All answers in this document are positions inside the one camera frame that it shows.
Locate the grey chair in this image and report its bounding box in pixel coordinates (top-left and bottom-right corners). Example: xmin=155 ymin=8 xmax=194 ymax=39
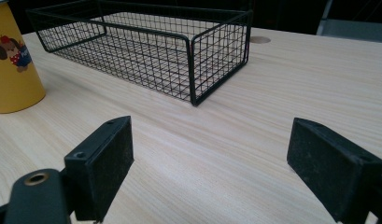
xmin=316 ymin=0 xmax=382 ymax=44

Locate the yellow cup with dog print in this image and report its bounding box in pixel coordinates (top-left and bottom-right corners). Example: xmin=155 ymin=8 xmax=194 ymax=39
xmin=0 ymin=0 xmax=47 ymax=115

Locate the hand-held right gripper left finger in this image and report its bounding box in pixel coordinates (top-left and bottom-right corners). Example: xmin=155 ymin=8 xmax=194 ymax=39
xmin=64 ymin=115 xmax=135 ymax=223

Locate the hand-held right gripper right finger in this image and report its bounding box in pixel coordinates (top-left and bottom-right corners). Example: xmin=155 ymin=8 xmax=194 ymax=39
xmin=286 ymin=117 xmax=382 ymax=224

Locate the black wire mesh basket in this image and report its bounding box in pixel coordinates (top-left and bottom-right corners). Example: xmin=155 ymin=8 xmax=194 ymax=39
xmin=25 ymin=0 xmax=254 ymax=107

